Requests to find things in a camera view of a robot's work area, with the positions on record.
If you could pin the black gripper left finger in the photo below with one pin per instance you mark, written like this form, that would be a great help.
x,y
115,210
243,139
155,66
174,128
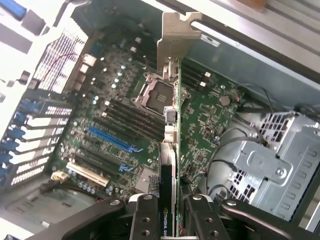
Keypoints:
x,y
145,220

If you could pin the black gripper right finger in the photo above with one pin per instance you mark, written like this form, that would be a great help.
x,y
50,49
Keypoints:
x,y
207,222

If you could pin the white expansion slot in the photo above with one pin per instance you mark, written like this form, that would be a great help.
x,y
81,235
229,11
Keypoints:
x,y
87,173

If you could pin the silver perforated disk bay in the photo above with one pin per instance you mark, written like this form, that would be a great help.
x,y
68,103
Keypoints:
x,y
270,165

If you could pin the long blue expansion slot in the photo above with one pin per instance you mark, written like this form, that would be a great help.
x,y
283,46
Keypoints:
x,y
110,138

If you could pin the white power connector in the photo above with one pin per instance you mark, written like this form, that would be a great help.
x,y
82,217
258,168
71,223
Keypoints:
x,y
60,176

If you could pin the green motherboard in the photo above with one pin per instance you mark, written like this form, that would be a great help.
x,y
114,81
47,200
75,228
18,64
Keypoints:
x,y
205,125

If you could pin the round coin battery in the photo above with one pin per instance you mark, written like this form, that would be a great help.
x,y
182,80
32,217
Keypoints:
x,y
224,100

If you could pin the CPU socket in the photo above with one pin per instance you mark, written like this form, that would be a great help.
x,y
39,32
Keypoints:
x,y
157,97

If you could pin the black and silver PC case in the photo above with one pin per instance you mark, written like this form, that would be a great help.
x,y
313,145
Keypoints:
x,y
250,50

